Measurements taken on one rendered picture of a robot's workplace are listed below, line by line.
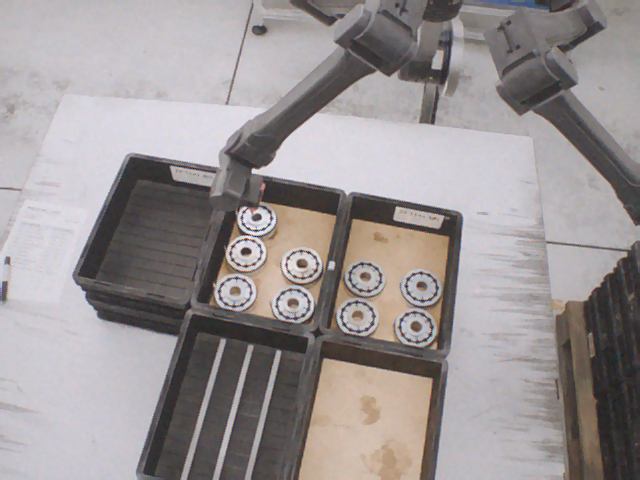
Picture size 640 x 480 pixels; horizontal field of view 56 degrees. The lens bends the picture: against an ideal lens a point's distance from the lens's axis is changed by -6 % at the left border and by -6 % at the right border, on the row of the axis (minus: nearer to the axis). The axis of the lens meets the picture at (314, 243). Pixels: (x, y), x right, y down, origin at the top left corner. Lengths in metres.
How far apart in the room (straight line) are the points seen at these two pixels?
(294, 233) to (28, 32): 2.48
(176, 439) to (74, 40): 2.60
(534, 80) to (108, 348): 1.23
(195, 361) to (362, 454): 0.44
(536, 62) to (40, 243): 1.44
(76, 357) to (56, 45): 2.24
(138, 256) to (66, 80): 1.88
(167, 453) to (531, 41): 1.10
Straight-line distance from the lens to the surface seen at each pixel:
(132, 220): 1.73
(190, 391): 1.49
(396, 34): 0.95
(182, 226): 1.69
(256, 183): 1.34
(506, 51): 1.03
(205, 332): 1.53
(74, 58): 3.53
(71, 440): 1.66
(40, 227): 1.96
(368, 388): 1.48
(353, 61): 0.97
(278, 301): 1.52
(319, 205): 1.67
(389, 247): 1.65
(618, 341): 2.27
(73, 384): 1.70
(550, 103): 1.04
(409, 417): 1.47
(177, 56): 3.39
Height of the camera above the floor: 2.23
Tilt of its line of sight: 59 degrees down
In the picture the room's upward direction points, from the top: 3 degrees clockwise
